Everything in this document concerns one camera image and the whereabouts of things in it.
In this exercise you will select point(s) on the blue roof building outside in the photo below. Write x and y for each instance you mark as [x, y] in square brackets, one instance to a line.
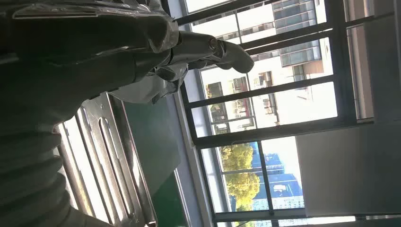
[286, 185]

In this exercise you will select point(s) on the white building outside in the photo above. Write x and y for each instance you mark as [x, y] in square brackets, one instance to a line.
[282, 18]

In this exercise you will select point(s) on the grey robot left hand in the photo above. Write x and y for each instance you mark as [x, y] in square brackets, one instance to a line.
[78, 47]

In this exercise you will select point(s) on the yellow-green tree outside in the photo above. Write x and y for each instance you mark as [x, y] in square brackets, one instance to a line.
[241, 185]

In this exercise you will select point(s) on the grey window sill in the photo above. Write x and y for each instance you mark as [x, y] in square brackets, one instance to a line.
[191, 156]

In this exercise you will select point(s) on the ribbed grey left arm sleeve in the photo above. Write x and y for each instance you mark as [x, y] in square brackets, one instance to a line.
[28, 175]

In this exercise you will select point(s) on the black window frame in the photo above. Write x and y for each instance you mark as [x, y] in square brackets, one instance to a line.
[340, 62]

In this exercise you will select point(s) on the silver metal conveyor frame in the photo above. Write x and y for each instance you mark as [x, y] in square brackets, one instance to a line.
[106, 141]

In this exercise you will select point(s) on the grey roller blind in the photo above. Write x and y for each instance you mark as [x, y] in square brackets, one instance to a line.
[383, 69]
[344, 172]

